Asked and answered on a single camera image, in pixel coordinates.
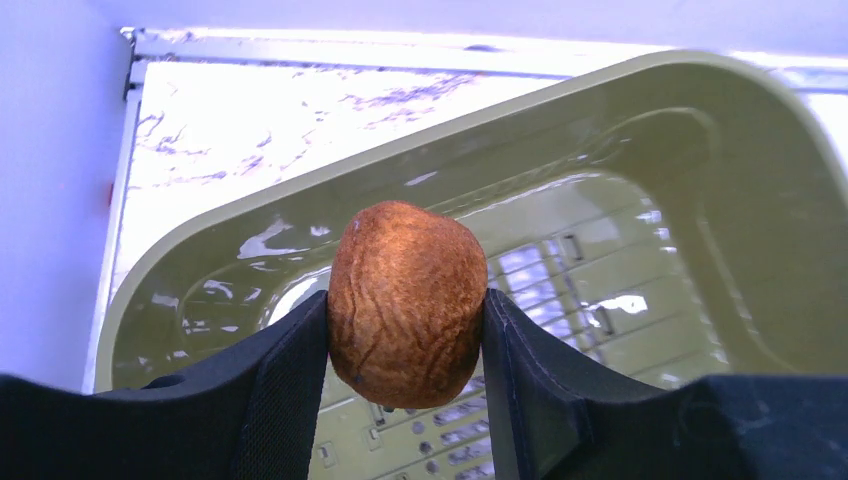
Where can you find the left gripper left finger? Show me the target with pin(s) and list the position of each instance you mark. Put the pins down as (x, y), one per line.
(247, 412)

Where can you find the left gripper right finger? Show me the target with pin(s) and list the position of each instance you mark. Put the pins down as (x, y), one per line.
(554, 413)

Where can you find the brown avocado pit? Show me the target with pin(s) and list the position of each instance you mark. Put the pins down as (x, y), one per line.
(405, 306)

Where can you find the olive green plastic bin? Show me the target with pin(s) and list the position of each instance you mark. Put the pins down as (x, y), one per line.
(676, 215)

